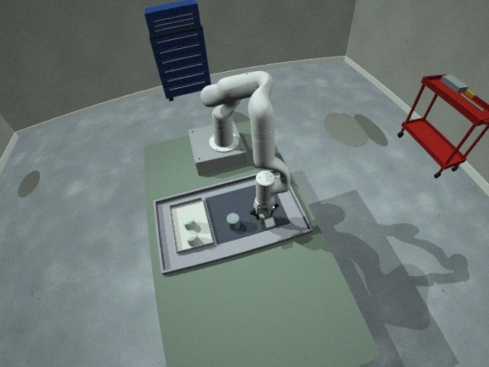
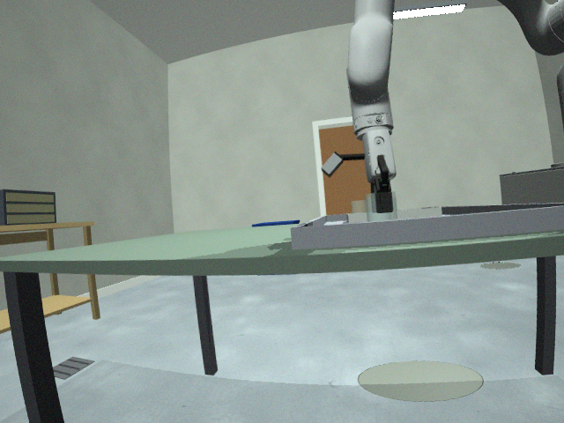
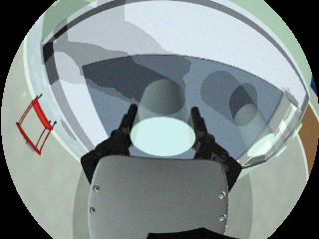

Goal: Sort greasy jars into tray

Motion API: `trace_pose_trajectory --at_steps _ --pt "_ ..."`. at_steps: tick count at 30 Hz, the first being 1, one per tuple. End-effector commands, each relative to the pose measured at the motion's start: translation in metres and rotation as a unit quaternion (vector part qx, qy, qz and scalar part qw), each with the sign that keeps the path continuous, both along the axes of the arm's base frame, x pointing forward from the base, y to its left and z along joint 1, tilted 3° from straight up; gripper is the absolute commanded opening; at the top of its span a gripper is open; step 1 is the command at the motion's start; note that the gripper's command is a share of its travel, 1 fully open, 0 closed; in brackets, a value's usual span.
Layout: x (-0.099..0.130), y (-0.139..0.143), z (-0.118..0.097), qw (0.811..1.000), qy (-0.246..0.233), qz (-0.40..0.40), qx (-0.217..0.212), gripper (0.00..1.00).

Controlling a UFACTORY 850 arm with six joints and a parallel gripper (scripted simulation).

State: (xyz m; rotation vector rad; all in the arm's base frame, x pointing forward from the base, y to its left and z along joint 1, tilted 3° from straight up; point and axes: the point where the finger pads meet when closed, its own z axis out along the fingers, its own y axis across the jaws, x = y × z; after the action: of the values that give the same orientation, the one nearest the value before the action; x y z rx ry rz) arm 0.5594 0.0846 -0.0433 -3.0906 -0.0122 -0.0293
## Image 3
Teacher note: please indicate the clear glass jar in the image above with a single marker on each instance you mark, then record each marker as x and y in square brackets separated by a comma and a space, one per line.
[279, 143]
[253, 128]
[292, 121]
[163, 124]

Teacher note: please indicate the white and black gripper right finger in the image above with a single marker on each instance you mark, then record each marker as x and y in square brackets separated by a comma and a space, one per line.
[206, 148]

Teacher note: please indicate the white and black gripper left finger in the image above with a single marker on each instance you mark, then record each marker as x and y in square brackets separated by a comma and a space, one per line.
[118, 143]

